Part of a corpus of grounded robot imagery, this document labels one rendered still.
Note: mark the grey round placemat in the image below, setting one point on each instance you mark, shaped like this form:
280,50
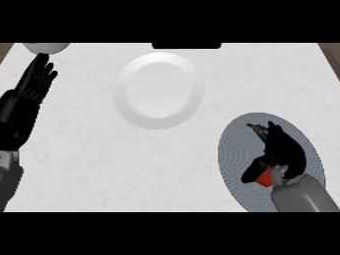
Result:
235,159

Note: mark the black appliance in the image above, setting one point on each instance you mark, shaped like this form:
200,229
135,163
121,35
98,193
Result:
186,45

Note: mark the red bell pepper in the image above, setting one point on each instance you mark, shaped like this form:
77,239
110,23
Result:
263,176

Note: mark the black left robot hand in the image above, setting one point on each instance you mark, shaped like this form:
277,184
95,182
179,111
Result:
19,99

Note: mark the white oval plate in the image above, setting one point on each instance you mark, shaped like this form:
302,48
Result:
158,90

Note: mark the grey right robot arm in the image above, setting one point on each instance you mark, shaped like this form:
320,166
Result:
299,196

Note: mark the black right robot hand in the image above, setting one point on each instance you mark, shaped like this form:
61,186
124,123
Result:
284,151

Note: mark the white bowl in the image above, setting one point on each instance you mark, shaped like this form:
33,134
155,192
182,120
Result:
46,47

